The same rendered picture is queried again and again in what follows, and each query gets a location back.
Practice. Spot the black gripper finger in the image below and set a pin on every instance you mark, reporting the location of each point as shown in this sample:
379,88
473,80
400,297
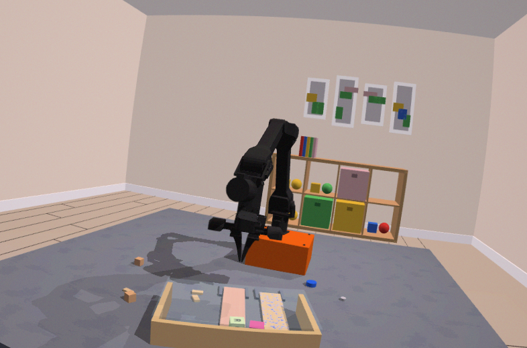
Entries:
238,241
248,243

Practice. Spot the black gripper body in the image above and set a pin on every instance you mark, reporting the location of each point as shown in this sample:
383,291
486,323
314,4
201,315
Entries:
217,224

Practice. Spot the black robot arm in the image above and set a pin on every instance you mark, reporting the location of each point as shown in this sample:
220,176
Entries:
255,167

